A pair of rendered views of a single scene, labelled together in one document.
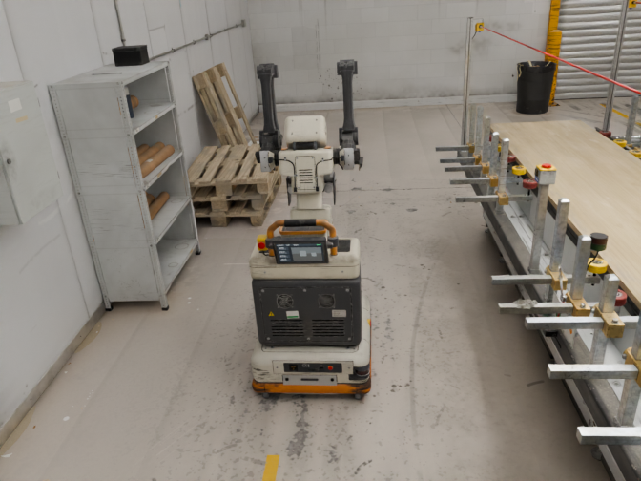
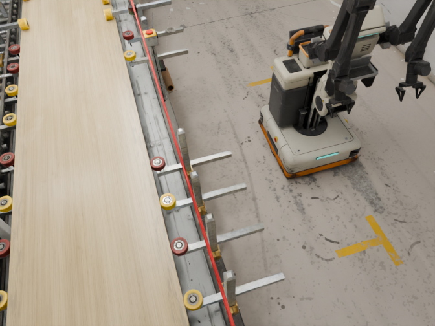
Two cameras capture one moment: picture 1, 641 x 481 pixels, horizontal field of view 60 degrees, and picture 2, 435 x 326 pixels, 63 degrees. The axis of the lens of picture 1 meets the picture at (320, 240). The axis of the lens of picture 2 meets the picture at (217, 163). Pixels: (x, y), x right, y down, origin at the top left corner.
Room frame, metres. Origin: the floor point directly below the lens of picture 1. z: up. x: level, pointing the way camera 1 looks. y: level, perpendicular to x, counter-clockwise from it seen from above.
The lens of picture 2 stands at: (4.18, -1.30, 2.41)
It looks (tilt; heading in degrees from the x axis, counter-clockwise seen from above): 53 degrees down; 160
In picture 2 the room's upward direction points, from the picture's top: 4 degrees counter-clockwise
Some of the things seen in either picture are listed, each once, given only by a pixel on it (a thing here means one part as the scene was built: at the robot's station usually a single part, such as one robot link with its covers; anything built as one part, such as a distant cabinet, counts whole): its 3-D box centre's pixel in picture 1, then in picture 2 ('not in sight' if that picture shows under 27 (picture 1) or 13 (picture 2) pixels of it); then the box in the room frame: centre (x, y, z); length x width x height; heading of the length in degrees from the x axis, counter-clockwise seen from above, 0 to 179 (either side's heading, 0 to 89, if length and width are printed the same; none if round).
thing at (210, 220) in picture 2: (485, 152); (212, 241); (3.54, -1.12, 0.92); 0.04 x 0.04 x 0.48; 85
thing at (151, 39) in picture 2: (545, 175); (150, 38); (2.31, -1.00, 1.18); 0.07 x 0.07 x 0.08; 85
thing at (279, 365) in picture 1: (313, 366); not in sight; (2.30, 0.08, 0.23); 0.41 x 0.02 x 0.08; 84
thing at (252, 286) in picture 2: (470, 159); (237, 291); (3.75, -1.09, 0.81); 0.43 x 0.03 x 0.04; 85
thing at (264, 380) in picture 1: (315, 340); (307, 132); (2.63, 0.06, 0.16); 0.67 x 0.64 x 0.25; 174
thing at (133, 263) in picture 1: (137, 184); not in sight; (3.78, 1.27, 0.78); 0.90 x 0.45 x 1.55; 175
